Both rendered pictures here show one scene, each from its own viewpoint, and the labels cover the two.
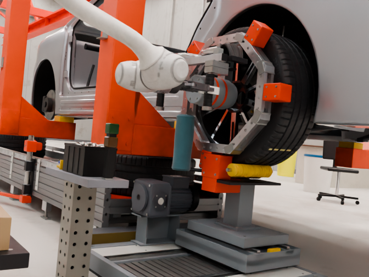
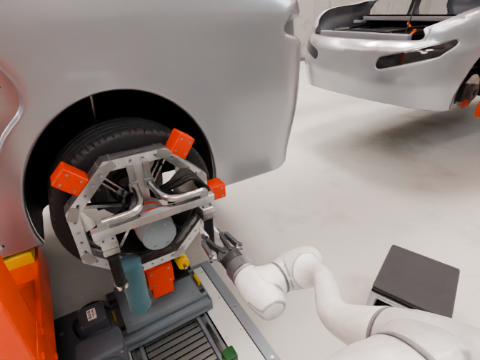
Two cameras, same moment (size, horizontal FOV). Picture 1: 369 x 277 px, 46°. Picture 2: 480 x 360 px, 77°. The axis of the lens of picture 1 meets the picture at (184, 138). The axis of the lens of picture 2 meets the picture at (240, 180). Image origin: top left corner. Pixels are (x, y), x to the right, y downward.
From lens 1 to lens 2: 1.94 m
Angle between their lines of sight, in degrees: 84
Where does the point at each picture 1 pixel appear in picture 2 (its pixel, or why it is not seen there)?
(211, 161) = (161, 273)
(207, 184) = (162, 290)
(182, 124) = (140, 272)
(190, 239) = (145, 337)
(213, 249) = (177, 320)
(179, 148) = (144, 293)
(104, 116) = not seen: outside the picture
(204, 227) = (153, 317)
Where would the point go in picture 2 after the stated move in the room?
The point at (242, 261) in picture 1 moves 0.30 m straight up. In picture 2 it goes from (208, 304) to (205, 265)
